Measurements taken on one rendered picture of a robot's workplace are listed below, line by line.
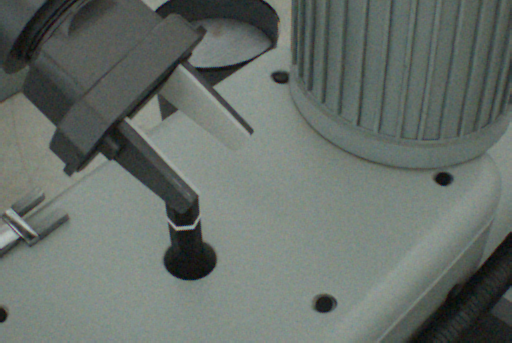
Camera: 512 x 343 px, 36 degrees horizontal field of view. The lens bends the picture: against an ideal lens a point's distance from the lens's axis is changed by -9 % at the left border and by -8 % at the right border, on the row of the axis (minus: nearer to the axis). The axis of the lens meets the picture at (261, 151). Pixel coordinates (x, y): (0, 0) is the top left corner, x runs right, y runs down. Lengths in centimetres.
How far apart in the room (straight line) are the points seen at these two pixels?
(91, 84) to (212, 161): 20
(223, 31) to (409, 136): 248
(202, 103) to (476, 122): 23
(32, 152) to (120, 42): 298
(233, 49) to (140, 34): 250
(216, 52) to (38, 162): 91
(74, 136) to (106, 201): 18
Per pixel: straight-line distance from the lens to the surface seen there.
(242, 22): 312
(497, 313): 89
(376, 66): 59
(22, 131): 356
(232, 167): 64
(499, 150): 87
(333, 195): 62
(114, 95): 46
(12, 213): 62
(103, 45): 48
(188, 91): 50
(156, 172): 47
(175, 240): 55
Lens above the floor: 235
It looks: 45 degrees down
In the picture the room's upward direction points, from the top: straight up
